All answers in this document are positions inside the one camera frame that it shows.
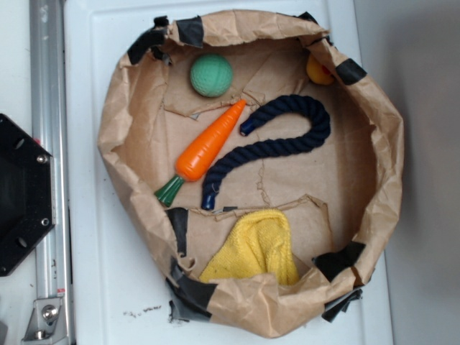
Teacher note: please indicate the orange toy carrot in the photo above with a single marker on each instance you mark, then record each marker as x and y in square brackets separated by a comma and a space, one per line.
[194, 162]

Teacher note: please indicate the brown paper bin liner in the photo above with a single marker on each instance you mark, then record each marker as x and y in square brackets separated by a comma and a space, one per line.
[342, 200]

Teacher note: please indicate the yellow terry cloth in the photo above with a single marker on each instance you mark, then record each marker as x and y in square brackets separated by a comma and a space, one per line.
[259, 243]

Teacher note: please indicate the green textured ball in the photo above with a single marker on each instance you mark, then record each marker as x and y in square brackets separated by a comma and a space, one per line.
[211, 75]

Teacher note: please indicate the yellow rubber duck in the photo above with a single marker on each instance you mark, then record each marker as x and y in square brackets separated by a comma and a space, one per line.
[318, 73]

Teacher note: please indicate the white plastic tray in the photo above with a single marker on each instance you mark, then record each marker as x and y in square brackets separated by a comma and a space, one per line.
[120, 296]

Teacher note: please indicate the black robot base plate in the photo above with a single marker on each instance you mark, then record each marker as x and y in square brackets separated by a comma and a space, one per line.
[26, 195]

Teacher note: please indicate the metal corner bracket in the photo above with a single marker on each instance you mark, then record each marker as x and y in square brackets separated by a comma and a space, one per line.
[47, 323]

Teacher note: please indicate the aluminium extrusion rail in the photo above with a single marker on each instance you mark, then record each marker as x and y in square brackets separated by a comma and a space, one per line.
[47, 53]

